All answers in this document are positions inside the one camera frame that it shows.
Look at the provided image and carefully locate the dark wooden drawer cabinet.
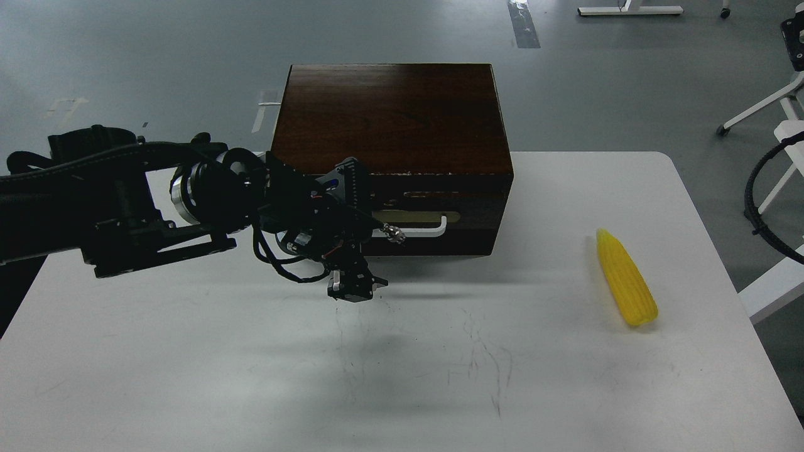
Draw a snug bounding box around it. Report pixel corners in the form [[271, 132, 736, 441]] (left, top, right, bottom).
[[266, 63, 516, 257]]

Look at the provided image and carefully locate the dark wooden drawer front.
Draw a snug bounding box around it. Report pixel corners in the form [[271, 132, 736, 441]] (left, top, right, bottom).
[[362, 173, 513, 257]]

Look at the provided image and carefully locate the white drawer handle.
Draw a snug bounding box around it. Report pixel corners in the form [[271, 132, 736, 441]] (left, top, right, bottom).
[[372, 214, 448, 239]]

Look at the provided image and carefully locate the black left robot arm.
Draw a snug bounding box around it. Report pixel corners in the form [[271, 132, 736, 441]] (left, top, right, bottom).
[[1, 125, 406, 331]]

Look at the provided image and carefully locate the yellow toy corn cob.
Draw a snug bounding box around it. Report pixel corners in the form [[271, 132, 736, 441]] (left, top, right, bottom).
[[595, 228, 660, 327]]

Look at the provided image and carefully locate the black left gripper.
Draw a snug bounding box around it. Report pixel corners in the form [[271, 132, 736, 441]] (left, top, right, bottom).
[[251, 153, 406, 303]]

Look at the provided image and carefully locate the white desk foot bar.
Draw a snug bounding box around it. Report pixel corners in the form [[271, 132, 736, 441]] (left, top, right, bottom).
[[577, 1, 684, 17]]

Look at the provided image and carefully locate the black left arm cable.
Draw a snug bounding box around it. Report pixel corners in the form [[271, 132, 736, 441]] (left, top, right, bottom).
[[251, 226, 330, 284]]

